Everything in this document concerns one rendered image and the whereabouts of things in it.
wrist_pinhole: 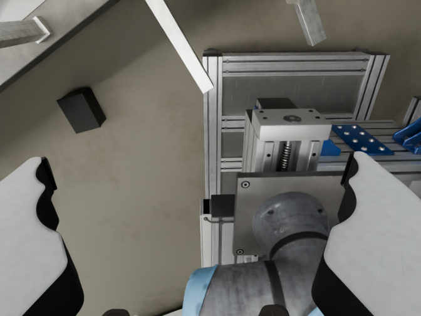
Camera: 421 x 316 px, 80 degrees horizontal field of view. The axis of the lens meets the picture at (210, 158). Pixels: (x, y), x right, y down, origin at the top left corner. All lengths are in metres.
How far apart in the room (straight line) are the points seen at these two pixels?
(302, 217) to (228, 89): 0.89
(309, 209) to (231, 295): 0.21
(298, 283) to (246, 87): 1.01
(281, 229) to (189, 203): 1.45
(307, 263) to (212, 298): 0.15
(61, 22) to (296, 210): 0.70
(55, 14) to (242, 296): 0.74
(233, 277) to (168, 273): 2.12
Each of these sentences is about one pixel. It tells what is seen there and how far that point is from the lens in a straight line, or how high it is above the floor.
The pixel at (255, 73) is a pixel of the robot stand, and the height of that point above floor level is 0.23.
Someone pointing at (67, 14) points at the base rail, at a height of 0.70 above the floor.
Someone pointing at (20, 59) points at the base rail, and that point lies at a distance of 0.88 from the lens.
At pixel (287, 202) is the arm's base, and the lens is 0.50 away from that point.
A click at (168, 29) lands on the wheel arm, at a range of 0.59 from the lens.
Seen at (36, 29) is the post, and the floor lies 0.75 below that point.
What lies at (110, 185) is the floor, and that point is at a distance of 1.89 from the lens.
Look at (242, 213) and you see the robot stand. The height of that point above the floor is 1.04.
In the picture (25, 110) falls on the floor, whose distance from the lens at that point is 1.83.
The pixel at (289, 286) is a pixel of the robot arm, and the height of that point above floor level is 1.21.
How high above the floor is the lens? 1.42
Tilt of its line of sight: 59 degrees down
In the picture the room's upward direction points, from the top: 177 degrees clockwise
